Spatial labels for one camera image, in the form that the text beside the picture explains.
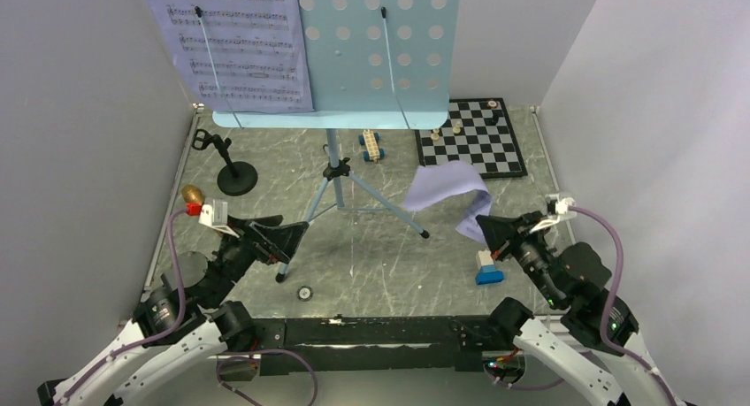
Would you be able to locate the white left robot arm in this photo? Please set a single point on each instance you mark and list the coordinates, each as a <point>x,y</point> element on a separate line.
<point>181,324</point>

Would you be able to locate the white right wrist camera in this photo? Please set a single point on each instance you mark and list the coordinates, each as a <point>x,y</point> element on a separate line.
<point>559,209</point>

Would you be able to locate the black white chessboard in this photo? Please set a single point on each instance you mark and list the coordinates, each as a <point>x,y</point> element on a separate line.
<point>493,150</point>

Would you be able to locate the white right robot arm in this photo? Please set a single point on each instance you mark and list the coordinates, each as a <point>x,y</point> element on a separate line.
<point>577,283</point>

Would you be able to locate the gold microphone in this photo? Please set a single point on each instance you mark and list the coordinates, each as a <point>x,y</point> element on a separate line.
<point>192,195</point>

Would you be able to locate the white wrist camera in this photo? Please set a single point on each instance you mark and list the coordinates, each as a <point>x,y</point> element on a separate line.
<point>559,209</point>
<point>213,214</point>

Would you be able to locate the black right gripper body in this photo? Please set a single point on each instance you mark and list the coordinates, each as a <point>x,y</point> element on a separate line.
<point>524,238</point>

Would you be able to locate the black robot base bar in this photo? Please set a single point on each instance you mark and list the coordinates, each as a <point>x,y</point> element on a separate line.
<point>338,344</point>

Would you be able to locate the sheet music page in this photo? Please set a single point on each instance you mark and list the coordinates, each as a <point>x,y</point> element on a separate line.
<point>434,184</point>

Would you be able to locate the blue white toy brick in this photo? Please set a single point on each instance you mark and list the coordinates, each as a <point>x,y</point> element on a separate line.
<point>487,273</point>

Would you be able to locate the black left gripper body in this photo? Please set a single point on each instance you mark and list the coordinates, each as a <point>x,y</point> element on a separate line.
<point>260,249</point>

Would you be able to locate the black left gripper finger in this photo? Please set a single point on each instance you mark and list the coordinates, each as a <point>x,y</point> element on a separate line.
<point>270,221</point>
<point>278,244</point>

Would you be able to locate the sheet music pages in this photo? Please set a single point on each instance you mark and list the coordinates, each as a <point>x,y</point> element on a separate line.
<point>238,55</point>

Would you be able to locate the small round table insert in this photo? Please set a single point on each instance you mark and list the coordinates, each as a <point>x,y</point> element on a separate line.
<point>304,293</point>

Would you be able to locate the black microphone stand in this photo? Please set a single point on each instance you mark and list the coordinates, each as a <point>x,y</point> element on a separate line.
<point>236,177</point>

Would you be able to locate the light blue music stand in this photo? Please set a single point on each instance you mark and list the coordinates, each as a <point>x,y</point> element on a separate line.
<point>372,64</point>

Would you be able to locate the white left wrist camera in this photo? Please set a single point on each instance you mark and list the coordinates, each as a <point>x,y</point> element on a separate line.
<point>213,214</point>

